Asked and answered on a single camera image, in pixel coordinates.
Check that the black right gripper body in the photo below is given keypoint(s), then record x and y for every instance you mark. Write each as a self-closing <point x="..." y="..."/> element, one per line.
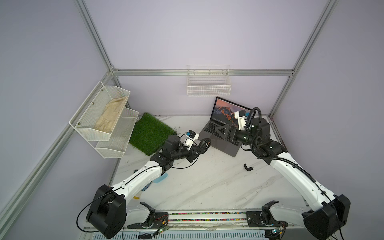
<point x="241" y="137"/>

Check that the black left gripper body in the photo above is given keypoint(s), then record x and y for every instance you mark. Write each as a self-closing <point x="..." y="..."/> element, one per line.
<point x="193" y="149"/>

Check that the grey laptop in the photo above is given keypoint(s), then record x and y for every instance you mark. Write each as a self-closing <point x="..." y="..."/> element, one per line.
<point x="221" y="119"/>

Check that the black mouse battery cover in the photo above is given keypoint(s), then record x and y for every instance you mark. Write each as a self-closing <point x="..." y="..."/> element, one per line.
<point x="248" y="168"/>

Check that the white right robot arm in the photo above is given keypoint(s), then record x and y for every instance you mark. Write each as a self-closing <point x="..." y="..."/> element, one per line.
<point x="325" y="213"/>

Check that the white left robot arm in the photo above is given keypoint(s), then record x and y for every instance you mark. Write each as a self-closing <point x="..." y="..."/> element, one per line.
<point x="109" y="212"/>

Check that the light blue plastic scoop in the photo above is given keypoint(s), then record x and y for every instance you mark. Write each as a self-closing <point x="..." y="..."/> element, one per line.
<point x="161" y="178"/>

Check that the green artificial grass mat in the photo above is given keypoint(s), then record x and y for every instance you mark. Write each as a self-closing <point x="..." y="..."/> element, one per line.
<point x="149" y="134"/>

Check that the blue dotted work glove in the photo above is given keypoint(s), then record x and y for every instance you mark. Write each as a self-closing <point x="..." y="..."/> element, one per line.
<point x="138" y="195"/>

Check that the white lower mesh shelf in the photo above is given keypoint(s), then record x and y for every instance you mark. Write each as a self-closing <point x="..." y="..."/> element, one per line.
<point x="116" y="147"/>

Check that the white mesh shelf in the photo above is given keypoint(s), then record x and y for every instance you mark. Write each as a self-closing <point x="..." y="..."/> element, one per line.
<point x="97" y="118"/>
<point x="116" y="147"/>

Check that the beige cloth in shelf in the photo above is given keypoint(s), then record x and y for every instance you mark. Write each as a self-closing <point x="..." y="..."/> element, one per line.
<point x="110" y="115"/>

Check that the white upper mesh shelf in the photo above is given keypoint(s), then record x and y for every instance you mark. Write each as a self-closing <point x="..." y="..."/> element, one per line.
<point x="97" y="118"/>

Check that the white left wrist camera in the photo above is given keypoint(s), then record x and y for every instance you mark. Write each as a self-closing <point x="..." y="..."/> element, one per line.
<point x="192" y="136"/>

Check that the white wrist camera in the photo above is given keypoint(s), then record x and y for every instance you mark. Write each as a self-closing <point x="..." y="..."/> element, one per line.
<point x="192" y="136"/>
<point x="241" y="116"/>

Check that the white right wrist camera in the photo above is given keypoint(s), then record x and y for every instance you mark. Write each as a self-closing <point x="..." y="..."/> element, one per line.
<point x="241" y="116"/>

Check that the white wire wall basket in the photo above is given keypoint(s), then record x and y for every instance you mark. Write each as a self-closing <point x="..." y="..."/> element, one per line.
<point x="208" y="81"/>

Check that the aluminium rail base frame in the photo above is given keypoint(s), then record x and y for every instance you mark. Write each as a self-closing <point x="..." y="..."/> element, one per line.
<point x="216" y="225"/>

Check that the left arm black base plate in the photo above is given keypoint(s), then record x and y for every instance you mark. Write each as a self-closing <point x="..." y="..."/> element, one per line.
<point x="155" y="221"/>

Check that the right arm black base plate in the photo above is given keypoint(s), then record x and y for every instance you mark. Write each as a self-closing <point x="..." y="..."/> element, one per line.
<point x="257" y="219"/>

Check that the aluminium enclosure frame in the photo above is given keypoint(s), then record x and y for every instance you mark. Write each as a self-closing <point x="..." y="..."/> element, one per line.
<point x="24" y="193"/>

